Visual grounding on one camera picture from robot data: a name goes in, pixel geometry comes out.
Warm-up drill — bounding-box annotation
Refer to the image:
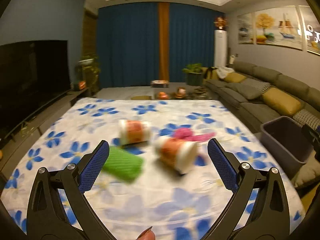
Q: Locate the green scrub brush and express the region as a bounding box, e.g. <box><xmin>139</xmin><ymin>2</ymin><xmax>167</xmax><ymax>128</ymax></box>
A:
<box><xmin>102</xmin><ymin>146</ymin><xmax>144</xmax><ymax>183</ymax></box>

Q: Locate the orange paper cup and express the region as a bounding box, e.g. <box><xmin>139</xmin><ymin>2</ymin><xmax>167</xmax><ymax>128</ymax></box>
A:
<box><xmin>153</xmin><ymin>136</ymin><xmax>198</xmax><ymax>175</ymax></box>

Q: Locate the red paper cup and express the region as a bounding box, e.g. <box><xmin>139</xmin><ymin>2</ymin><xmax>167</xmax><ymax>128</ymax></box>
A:
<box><xmin>119</xmin><ymin>119</ymin><xmax>151</xmax><ymax>146</ymax></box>

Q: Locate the grey trash bin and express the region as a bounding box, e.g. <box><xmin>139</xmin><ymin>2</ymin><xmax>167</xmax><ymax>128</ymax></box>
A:
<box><xmin>260</xmin><ymin>116</ymin><xmax>314</xmax><ymax>179</ymax></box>

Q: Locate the patterned black white pillow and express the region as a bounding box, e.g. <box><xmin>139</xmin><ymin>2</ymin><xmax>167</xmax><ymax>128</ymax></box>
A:
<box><xmin>293</xmin><ymin>109</ymin><xmax>320</xmax><ymax>130</ymax></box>

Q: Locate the grey cushion near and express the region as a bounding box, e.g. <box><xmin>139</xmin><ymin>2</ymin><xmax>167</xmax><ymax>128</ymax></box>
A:
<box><xmin>291</xmin><ymin>151</ymin><xmax>320</xmax><ymax>190</ymax></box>

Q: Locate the yellow cushion middle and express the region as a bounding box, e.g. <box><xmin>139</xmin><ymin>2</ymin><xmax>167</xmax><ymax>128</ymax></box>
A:
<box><xmin>262</xmin><ymin>87</ymin><xmax>303</xmax><ymax>117</ymax></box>

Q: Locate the yellow cushion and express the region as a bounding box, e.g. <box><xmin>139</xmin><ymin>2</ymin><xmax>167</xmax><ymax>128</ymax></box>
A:
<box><xmin>224</xmin><ymin>72</ymin><xmax>246</xmax><ymax>83</ymax></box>
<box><xmin>262</xmin><ymin>87</ymin><xmax>303</xmax><ymax>117</ymax></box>

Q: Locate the grey sectional sofa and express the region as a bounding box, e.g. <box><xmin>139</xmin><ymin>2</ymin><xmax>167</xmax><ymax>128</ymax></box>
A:
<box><xmin>203</xmin><ymin>62</ymin><xmax>319</xmax><ymax>189</ymax></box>

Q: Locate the patterned pillow far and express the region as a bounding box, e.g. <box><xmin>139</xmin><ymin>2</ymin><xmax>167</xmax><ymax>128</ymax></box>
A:
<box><xmin>241</xmin><ymin>78</ymin><xmax>271</xmax><ymax>94</ymax></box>

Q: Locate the tv cabinet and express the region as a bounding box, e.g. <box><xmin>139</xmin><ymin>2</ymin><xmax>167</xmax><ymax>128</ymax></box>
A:
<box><xmin>1</xmin><ymin>88</ymin><xmax>91</xmax><ymax>180</ymax></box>

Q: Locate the grey flat cushion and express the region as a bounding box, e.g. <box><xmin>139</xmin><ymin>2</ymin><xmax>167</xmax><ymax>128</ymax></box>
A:
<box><xmin>226</xmin><ymin>83</ymin><xmax>262</xmax><ymax>100</ymax></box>

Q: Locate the yellow cushion far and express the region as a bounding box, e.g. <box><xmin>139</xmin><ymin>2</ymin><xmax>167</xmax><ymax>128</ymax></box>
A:
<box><xmin>224</xmin><ymin>72</ymin><xmax>246</xmax><ymax>83</ymax></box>

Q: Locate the floral blue white tablecloth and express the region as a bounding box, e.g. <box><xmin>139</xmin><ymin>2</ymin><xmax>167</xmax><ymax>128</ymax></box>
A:
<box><xmin>0</xmin><ymin>97</ymin><xmax>307</xmax><ymax>240</ymax></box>

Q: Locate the right framed painting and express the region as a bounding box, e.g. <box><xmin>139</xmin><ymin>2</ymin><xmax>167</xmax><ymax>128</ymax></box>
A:
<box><xmin>299</xmin><ymin>5</ymin><xmax>320</xmax><ymax>55</ymax></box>

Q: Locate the white cloth on sofa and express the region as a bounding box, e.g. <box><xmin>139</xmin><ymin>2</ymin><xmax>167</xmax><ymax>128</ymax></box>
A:
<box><xmin>216</xmin><ymin>66</ymin><xmax>234</xmax><ymax>79</ymax></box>

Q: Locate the sailboat tree painting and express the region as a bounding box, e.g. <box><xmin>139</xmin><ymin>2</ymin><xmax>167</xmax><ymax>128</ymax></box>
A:
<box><xmin>254</xmin><ymin>6</ymin><xmax>303</xmax><ymax>50</ymax></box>

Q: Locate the small left painting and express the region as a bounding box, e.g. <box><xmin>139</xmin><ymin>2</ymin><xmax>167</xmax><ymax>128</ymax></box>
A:
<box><xmin>237</xmin><ymin>13</ymin><xmax>254</xmax><ymax>44</ymax></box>

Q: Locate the green potted plant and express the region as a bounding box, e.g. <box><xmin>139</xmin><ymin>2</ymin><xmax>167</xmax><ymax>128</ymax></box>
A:
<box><xmin>182</xmin><ymin>63</ymin><xmax>203</xmax><ymax>86</ymax></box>

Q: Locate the white standing air conditioner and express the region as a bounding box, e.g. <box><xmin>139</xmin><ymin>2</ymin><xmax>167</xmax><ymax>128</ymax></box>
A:
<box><xmin>214</xmin><ymin>30</ymin><xmax>227</xmax><ymax>68</ymax></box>

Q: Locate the black television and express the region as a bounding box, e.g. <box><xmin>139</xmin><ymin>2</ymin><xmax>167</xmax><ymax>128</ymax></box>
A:
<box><xmin>0</xmin><ymin>40</ymin><xmax>71</xmax><ymax>140</ymax></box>

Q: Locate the glass coffee table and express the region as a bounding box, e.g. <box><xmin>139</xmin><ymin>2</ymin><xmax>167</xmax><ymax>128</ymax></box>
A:
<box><xmin>130</xmin><ymin>85</ymin><xmax>212</xmax><ymax>100</ymax></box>

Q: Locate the orange flower bouquet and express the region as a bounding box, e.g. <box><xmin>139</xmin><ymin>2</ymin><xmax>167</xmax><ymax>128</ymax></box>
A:
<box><xmin>214</xmin><ymin>16</ymin><xmax>227</xmax><ymax>30</ymax></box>

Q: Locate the blue curtain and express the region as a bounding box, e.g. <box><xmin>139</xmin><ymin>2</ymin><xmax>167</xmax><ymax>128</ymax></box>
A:
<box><xmin>97</xmin><ymin>2</ymin><xmax>225</xmax><ymax>88</ymax></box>

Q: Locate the orange curtain strip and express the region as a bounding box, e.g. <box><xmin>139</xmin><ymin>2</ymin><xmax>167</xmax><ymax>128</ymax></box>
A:
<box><xmin>157</xmin><ymin>2</ymin><xmax>170</xmax><ymax>81</ymax></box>

